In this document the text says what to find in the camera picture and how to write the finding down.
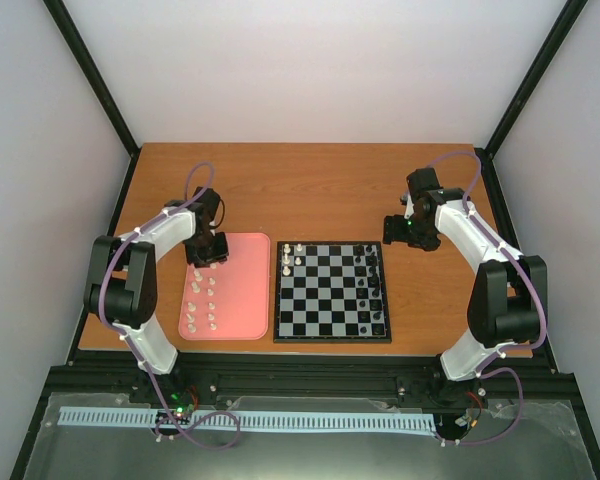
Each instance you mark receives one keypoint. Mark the black king piece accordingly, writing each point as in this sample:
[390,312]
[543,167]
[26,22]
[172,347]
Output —
[374,281]

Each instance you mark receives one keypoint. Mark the pink plastic tray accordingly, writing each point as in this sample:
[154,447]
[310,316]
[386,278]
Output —
[229,301]

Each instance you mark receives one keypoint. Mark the light blue cable duct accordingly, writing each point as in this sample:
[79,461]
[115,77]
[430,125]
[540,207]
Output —
[251,421]

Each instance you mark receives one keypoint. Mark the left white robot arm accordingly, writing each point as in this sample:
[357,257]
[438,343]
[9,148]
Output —
[121,285]

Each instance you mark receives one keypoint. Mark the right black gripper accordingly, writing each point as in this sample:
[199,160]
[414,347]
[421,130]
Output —
[431,242]

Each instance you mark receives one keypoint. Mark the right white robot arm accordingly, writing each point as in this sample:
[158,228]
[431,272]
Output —
[506,310]

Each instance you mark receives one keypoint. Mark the black white chessboard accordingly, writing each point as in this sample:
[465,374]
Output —
[316,302]

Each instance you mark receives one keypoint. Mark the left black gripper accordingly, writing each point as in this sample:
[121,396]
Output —
[218,256]

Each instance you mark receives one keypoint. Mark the black aluminium frame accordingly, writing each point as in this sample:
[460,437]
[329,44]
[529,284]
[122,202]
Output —
[305,375]

